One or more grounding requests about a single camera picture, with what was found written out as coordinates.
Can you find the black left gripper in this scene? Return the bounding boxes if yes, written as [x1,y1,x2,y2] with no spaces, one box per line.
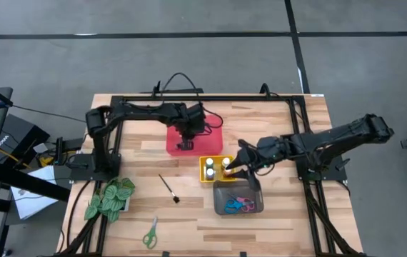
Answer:
[174,102,208,151]

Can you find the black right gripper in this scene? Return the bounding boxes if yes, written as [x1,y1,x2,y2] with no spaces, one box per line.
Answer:
[226,136,279,192]

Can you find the pink scissors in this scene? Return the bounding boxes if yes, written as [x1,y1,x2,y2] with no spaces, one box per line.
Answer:
[231,194,256,212]

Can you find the blue scissors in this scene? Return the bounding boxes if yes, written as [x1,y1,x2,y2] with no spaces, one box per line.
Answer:
[223,198,248,215]

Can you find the green scissors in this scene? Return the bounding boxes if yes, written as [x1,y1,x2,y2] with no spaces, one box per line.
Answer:
[142,216,159,250]

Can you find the grey translucent plastic bin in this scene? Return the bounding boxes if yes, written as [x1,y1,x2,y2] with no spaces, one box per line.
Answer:
[212,179,264,216]

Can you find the yellow plastic basket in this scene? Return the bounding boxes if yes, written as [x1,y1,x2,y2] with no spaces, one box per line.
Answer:
[199,155,236,183]

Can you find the red plastic tray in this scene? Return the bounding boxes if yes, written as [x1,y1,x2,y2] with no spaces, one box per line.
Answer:
[166,114,224,157]

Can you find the paintbrush black fan bristles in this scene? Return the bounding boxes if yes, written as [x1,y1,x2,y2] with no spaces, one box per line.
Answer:
[158,173,181,204]

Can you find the green plant white pot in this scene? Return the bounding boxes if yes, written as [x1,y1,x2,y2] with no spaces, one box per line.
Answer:
[84,176,136,224]

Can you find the black stand beam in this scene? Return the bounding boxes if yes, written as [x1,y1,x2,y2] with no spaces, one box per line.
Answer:
[0,160,71,203]

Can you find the black computer case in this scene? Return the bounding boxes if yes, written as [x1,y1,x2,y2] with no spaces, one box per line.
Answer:
[0,114,51,168]

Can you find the white paper sheet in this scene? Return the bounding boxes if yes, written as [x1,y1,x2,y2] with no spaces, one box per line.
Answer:
[10,165,60,221]

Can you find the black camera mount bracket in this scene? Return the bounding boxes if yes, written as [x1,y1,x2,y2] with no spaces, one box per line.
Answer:
[141,81,204,96]

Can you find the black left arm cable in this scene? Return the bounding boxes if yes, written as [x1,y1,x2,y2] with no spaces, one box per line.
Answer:
[159,71,224,130]

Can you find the black aluminium table frame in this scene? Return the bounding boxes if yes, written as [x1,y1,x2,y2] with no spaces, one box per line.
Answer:
[59,93,368,257]

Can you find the thin black cable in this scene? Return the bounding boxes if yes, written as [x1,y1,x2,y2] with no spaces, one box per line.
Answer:
[10,104,90,124]

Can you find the yellow cable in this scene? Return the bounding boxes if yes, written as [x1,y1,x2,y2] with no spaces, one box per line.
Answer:
[0,148,55,168]

